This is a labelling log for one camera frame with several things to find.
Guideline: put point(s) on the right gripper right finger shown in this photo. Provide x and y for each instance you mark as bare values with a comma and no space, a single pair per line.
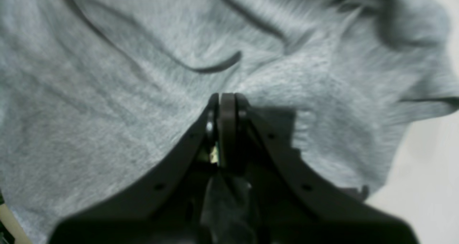
297,206

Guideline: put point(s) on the grey t-shirt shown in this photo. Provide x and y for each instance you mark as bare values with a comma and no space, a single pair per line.
96,92

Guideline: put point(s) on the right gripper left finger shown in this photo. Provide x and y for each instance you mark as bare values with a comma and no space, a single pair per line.
165,205

